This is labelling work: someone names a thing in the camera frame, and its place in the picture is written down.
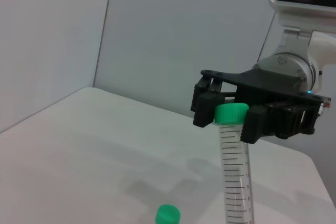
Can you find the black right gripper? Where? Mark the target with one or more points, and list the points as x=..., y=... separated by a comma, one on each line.
x=262, y=85

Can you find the clear tube with green cap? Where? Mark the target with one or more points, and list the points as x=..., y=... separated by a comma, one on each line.
x=231, y=113
x=168, y=214

